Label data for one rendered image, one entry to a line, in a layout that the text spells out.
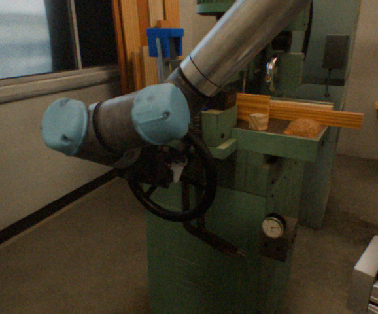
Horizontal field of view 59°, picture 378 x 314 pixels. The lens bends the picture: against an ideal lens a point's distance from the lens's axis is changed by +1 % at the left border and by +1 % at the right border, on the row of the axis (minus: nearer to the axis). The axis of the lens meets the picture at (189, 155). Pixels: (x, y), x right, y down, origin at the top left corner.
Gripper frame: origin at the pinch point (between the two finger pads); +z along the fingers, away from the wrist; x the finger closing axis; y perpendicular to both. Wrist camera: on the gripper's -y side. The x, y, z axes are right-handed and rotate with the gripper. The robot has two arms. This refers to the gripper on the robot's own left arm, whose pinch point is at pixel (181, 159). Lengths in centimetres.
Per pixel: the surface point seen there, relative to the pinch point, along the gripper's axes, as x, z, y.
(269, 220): 16.1, 25.6, 8.7
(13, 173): -137, 58, 19
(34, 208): -138, 79, 38
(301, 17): 10, 34, -56
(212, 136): 0.9, 11.3, -8.8
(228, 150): 4.1, 16.1, -6.7
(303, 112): 17.8, 31.6, -23.8
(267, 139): 12.5, 20.4, -12.2
